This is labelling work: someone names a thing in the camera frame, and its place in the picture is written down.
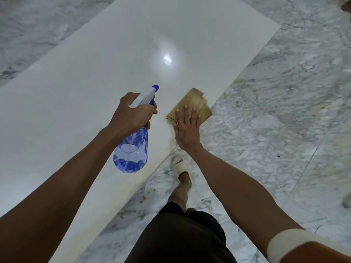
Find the person's right forearm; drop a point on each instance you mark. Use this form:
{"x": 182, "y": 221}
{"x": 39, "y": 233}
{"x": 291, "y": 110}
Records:
{"x": 241, "y": 197}

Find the person's black shorts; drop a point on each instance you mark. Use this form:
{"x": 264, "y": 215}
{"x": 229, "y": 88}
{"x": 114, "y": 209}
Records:
{"x": 178, "y": 238}

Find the person's left forearm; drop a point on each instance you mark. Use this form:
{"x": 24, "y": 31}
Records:
{"x": 54, "y": 194}

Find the white glossy table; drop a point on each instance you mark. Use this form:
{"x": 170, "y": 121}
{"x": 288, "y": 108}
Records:
{"x": 82, "y": 79}

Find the blue spray bottle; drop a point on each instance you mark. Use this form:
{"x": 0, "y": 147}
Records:
{"x": 131, "y": 161}

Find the person's white shirt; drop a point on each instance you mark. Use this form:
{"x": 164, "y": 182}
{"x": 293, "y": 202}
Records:
{"x": 290, "y": 238}

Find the brown cleaning cloth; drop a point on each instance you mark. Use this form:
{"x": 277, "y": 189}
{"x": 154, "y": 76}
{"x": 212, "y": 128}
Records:
{"x": 192, "y": 98}

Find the beige slipper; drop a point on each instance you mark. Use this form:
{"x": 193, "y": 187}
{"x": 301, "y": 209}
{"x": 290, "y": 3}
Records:
{"x": 181, "y": 167}

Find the person's left hand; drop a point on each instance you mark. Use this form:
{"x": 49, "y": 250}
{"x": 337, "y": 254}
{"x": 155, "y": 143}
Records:
{"x": 131, "y": 120}

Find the person's right leg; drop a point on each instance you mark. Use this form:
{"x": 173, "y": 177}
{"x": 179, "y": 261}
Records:
{"x": 181, "y": 191}

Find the person's right hand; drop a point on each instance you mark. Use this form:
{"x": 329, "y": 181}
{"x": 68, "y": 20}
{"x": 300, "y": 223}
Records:
{"x": 187, "y": 134}

